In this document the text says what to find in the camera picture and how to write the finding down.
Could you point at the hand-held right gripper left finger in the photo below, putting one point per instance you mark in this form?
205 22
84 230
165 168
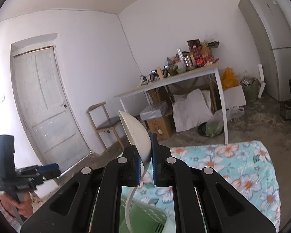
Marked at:
138 174

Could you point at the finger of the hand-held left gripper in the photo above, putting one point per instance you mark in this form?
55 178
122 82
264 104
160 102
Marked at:
47 168
51 176

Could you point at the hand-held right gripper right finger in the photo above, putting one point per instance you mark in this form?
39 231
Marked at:
154 165

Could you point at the white plastic spoon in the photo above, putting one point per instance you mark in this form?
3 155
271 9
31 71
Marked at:
135 131

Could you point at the green perforated utensil basket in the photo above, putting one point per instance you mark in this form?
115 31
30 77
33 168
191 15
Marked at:
146 214

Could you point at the person's left hand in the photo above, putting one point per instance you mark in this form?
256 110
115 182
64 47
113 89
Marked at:
26 208

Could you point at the brown cardboard box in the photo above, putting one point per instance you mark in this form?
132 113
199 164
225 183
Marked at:
160 128

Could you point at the grey wrapped package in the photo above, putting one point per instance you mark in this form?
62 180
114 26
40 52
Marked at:
154 110

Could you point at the wooden chair dark seat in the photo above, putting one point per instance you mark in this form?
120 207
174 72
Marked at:
106 123

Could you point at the white woven sack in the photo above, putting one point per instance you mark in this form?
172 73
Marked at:
189 111

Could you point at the white wooden door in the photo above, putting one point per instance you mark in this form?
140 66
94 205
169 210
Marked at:
46 102

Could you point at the clear plastic bag with greens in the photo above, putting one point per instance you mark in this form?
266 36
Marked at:
215 125

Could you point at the floral blue blanket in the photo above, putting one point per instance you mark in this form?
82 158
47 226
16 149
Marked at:
232 170

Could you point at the wooden board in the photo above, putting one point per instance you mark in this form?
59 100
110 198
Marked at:
161 73

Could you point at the white-legged table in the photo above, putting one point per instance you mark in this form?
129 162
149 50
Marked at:
184 77

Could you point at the white cardboard box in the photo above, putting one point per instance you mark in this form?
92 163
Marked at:
234 95

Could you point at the silver metal container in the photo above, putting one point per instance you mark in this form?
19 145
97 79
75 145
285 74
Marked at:
188 62

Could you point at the orange plastic bag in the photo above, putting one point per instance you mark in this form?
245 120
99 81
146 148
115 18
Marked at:
229 79

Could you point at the green bag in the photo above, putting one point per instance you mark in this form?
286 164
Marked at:
251 89

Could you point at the white board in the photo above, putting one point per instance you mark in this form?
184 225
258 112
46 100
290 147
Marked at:
261 80

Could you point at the rice cooker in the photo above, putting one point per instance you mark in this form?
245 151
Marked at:
289 109

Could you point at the silver refrigerator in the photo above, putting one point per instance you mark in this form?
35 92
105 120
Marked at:
269 41

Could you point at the wall light switch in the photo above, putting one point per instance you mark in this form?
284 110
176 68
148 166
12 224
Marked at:
2 97

